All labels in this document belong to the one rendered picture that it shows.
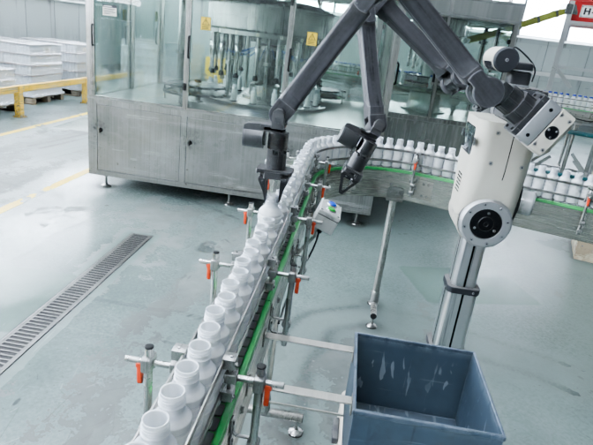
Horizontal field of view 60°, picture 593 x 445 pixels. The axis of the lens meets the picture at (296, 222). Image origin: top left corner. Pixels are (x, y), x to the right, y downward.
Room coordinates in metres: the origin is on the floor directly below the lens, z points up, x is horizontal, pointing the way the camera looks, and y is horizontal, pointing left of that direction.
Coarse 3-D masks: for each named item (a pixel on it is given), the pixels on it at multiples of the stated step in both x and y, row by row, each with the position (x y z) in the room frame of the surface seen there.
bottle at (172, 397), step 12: (168, 384) 0.62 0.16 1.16; (180, 384) 0.62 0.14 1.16; (168, 396) 0.62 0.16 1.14; (180, 396) 0.60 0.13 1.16; (156, 408) 0.61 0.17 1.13; (168, 408) 0.59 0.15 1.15; (180, 408) 0.60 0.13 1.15; (180, 420) 0.59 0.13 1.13; (180, 432) 0.59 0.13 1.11; (180, 444) 0.59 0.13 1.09
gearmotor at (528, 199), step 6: (522, 192) 2.64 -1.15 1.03; (528, 192) 2.64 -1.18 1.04; (534, 192) 2.64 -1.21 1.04; (522, 198) 2.62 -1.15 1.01; (528, 198) 2.61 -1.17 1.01; (534, 198) 2.61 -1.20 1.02; (522, 204) 2.61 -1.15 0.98; (528, 204) 2.60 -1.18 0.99; (522, 210) 2.61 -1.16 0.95; (528, 210) 2.60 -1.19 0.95
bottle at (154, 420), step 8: (144, 416) 0.55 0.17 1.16; (152, 416) 0.56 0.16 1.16; (160, 416) 0.57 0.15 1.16; (168, 416) 0.56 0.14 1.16; (144, 424) 0.54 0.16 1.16; (152, 424) 0.56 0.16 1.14; (160, 424) 0.57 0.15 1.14; (168, 424) 0.55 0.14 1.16; (144, 432) 0.53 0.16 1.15; (152, 432) 0.53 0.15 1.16; (160, 432) 0.53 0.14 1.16; (168, 432) 0.55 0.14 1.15; (136, 440) 0.55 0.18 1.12; (144, 440) 0.53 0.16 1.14; (152, 440) 0.53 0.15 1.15; (160, 440) 0.53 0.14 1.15; (168, 440) 0.55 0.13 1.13
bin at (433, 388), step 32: (352, 352) 1.13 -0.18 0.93; (384, 352) 1.18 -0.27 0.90; (416, 352) 1.18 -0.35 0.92; (448, 352) 1.17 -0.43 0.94; (352, 384) 1.03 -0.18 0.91; (384, 384) 1.18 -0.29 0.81; (416, 384) 1.17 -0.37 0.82; (448, 384) 1.17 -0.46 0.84; (480, 384) 1.06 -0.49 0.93; (352, 416) 0.89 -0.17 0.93; (384, 416) 0.88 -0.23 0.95; (416, 416) 1.16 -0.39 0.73; (448, 416) 1.17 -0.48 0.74; (480, 416) 1.00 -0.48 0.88
